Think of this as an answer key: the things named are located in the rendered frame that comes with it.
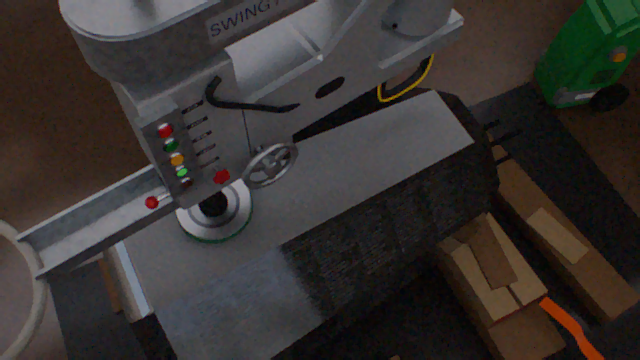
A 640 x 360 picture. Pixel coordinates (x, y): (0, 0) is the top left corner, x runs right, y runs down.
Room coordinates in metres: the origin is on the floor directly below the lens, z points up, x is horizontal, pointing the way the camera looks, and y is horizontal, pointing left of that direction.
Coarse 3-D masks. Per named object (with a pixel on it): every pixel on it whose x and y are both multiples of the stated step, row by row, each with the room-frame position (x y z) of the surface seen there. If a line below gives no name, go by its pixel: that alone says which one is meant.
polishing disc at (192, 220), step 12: (240, 180) 0.83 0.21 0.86; (228, 192) 0.80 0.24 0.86; (240, 192) 0.80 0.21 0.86; (228, 204) 0.76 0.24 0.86; (240, 204) 0.76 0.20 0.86; (180, 216) 0.72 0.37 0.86; (192, 216) 0.72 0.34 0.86; (204, 216) 0.72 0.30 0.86; (228, 216) 0.72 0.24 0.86; (240, 216) 0.72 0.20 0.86; (192, 228) 0.69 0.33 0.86; (204, 228) 0.69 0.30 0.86; (216, 228) 0.68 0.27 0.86; (228, 228) 0.68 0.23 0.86; (240, 228) 0.69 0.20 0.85
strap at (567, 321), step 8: (544, 304) 0.64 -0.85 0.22; (552, 304) 0.64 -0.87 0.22; (552, 312) 0.61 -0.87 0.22; (560, 312) 0.61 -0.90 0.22; (560, 320) 0.58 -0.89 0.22; (568, 320) 0.58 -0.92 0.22; (568, 328) 0.55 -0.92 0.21; (576, 328) 0.55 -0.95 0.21; (576, 336) 0.53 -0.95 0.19; (584, 336) 0.54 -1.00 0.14; (584, 344) 0.51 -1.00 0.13; (584, 352) 0.48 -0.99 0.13; (592, 352) 0.48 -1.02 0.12
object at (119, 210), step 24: (144, 168) 0.74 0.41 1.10; (120, 192) 0.69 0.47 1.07; (144, 192) 0.70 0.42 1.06; (72, 216) 0.62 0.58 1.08; (96, 216) 0.63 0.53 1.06; (120, 216) 0.63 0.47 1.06; (144, 216) 0.61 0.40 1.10; (24, 240) 0.56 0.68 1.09; (48, 240) 0.57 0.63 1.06; (72, 240) 0.57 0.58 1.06; (96, 240) 0.55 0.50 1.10; (120, 240) 0.57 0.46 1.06; (48, 264) 0.51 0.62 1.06; (72, 264) 0.50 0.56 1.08
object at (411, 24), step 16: (400, 0) 1.04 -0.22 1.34; (416, 0) 1.03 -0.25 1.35; (432, 0) 1.03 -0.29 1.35; (448, 0) 1.05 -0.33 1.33; (384, 16) 1.07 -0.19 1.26; (400, 16) 1.04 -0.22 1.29; (416, 16) 1.03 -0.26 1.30; (432, 16) 1.03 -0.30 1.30; (448, 16) 1.07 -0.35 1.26; (400, 32) 1.04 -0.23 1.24; (416, 32) 1.03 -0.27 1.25; (432, 32) 1.04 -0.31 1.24
